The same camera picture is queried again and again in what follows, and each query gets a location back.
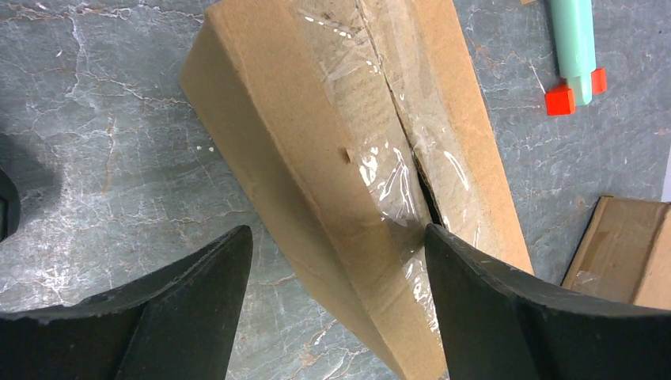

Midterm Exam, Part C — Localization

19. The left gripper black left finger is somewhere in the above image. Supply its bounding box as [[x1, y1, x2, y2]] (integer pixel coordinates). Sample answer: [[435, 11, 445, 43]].
[[1, 226, 253, 379]]

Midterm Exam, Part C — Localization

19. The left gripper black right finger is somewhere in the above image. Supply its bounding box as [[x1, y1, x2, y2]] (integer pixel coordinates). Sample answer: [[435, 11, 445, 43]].
[[425, 224, 670, 379]]

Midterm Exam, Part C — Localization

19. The brown cardboard express box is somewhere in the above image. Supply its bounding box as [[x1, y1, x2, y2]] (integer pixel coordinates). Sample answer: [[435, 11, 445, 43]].
[[180, 1, 532, 379]]

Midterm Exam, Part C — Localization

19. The flat brown cardboard box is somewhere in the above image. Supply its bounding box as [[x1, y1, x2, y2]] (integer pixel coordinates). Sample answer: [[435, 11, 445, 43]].
[[562, 196, 670, 310]]

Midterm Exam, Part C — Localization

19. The black case with poker chips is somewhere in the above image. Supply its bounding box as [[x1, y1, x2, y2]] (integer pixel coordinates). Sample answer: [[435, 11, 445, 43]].
[[0, 170, 21, 241]]

